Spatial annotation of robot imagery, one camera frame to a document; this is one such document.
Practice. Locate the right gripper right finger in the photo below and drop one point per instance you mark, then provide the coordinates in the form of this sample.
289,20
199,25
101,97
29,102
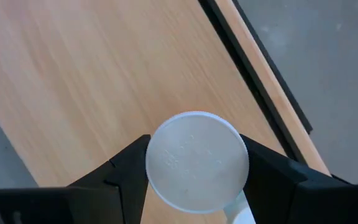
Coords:
306,199

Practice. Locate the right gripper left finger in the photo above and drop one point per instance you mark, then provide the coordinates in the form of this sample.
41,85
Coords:
57,205

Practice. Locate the large orange medicine bottle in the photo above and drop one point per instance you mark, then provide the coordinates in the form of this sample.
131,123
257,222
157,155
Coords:
197,161

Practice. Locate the wooden shelf with black legs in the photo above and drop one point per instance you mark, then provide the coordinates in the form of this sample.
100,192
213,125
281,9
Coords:
104,77

